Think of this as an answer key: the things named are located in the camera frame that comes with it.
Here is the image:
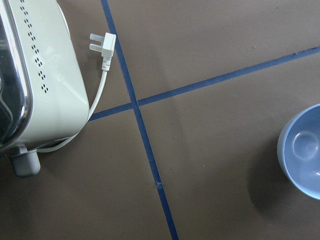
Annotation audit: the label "blue bowl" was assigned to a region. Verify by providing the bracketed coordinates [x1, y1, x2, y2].
[277, 104, 320, 200]

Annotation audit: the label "white power plug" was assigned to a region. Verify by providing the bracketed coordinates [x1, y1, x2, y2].
[89, 32, 117, 71]

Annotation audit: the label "white power cable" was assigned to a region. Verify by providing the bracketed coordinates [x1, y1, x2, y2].
[37, 69, 109, 154]

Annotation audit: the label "white toaster appliance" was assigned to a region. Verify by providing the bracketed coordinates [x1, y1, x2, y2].
[0, 0, 89, 177]

